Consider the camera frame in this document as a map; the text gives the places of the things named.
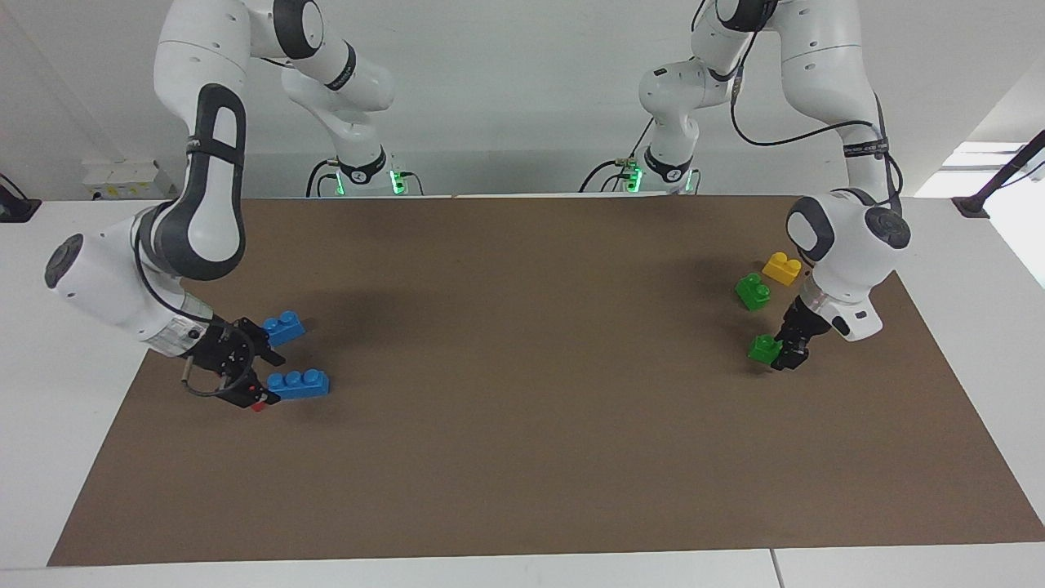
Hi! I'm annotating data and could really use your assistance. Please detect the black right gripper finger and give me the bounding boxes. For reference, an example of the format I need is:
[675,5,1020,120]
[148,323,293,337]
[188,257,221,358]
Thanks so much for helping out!
[222,380,282,408]
[243,323,287,367]

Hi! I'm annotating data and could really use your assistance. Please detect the blue three-stud toy block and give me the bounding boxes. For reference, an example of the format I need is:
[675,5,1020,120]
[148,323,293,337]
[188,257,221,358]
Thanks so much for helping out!
[263,310,306,347]
[267,369,331,401]

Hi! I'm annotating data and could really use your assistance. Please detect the yellow two-stud toy block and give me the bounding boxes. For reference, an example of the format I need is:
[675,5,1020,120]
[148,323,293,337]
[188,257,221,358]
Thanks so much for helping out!
[762,252,805,287]

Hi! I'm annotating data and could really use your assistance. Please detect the white power strip box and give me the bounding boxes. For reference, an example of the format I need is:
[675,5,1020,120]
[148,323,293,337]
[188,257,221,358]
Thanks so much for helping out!
[82,158,175,200]

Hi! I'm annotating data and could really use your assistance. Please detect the black stand with clamp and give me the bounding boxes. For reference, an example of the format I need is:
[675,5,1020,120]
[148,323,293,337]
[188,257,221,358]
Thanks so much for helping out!
[953,129,1045,219]

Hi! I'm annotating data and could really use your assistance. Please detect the black table clamp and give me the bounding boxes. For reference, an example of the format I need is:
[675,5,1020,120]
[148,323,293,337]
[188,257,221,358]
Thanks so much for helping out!
[0,173,42,223]

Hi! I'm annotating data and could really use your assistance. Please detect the brown table mat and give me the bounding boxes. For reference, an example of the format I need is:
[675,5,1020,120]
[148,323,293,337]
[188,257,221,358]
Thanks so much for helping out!
[47,194,1045,567]

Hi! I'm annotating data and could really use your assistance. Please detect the black right base cable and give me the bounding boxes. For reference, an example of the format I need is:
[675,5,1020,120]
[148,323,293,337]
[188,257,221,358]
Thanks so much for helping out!
[306,158,342,198]

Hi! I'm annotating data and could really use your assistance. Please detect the black base cable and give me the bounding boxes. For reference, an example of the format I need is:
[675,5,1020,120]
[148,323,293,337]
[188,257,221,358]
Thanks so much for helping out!
[306,158,342,198]
[579,121,658,194]

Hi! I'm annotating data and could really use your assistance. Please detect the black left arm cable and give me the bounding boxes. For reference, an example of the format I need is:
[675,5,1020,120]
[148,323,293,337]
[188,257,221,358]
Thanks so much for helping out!
[729,49,905,215]

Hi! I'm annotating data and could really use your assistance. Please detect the black left base cable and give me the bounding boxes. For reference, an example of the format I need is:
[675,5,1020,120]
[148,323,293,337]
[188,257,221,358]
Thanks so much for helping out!
[579,121,658,194]

